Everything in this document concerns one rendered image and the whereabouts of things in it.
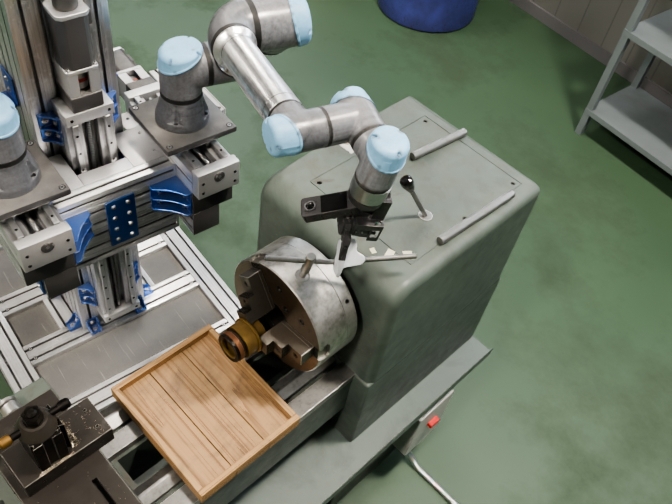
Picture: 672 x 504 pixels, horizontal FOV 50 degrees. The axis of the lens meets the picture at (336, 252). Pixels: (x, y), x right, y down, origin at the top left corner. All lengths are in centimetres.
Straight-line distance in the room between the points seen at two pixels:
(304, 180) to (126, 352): 119
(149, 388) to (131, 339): 91
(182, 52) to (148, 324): 119
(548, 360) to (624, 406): 35
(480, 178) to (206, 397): 90
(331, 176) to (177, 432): 73
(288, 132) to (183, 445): 85
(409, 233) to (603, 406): 169
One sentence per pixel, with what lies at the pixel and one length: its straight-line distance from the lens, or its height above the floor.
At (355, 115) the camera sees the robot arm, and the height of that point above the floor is 169.
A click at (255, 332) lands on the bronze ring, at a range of 166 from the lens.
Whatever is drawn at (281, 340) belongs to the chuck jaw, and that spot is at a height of 110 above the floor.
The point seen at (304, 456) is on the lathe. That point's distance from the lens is 216.
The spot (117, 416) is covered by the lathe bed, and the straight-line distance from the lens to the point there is 187.
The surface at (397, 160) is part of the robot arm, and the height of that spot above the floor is 168.
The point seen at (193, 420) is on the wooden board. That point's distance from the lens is 182.
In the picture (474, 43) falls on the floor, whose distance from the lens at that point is 492.
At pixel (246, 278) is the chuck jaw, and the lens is 166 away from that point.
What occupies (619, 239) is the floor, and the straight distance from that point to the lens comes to 390.
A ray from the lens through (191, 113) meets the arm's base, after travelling 204.
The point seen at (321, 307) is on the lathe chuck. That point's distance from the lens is 162.
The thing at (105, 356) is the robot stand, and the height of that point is 21.
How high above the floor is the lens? 250
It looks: 49 degrees down
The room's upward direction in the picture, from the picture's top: 11 degrees clockwise
